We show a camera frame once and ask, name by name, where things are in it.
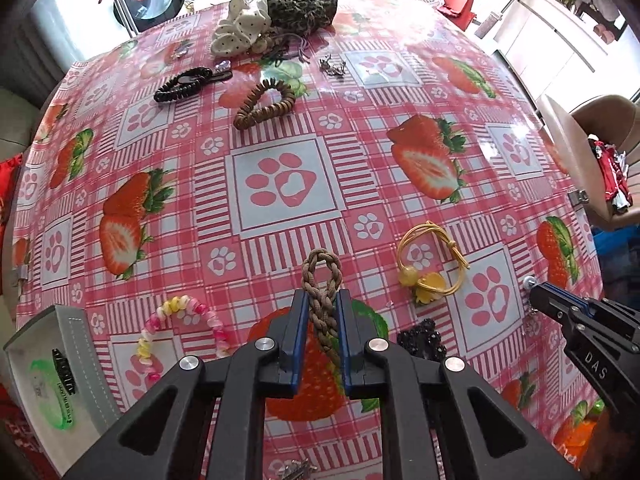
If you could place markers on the strawberry paw print tablecloth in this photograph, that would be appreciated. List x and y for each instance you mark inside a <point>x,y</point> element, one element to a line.
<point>350,185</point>

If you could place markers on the small silver hair clip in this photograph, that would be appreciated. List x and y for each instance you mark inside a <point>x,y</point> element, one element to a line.
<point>180,52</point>

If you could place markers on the white polka-dot scrunchie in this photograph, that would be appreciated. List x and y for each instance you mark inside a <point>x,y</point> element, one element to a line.
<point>240,25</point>

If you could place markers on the metal tablecloth clip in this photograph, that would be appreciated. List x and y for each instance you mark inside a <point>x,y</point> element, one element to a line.
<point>24,272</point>
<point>580,197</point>

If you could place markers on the black claw hair clip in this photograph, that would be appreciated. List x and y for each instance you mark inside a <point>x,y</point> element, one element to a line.
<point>222,75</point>

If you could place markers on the blue cloth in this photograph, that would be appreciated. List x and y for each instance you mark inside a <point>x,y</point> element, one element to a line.
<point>617,245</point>

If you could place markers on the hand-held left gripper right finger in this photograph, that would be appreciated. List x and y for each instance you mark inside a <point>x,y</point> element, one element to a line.
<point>346,345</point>

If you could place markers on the grey jewelry box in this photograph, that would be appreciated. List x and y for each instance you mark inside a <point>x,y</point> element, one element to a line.
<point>75,340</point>

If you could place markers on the beige chair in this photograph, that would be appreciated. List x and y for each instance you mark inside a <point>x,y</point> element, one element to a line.
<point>600,120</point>

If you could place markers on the silver crown pearl charm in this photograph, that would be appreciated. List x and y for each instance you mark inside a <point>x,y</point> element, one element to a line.
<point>223,64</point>

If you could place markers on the black beaded hair clip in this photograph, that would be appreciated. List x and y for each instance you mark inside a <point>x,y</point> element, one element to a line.
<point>420,340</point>

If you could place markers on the red clothing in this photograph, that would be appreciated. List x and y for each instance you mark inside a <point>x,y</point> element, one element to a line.
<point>612,175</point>

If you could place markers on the green plastic bangle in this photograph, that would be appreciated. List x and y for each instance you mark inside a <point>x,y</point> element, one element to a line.
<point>37,367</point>

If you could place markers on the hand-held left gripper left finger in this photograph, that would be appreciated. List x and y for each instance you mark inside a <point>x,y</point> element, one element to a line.
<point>299,340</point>

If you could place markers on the silver spiked hair clip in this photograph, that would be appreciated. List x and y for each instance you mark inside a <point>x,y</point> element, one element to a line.
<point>295,469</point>

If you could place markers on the leopard print scrunchie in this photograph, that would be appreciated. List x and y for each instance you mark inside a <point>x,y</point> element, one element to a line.
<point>300,10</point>

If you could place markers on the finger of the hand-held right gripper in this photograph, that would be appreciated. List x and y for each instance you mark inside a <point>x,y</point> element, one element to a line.
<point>610,317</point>
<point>590,355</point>

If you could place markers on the white cabinet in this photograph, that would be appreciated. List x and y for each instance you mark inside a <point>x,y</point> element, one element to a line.
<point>550,35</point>

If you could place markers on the red embroidered cushion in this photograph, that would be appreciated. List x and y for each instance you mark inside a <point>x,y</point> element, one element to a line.
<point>7,200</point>

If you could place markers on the red plastic chair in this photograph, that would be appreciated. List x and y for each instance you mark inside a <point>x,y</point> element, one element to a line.
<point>455,0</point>

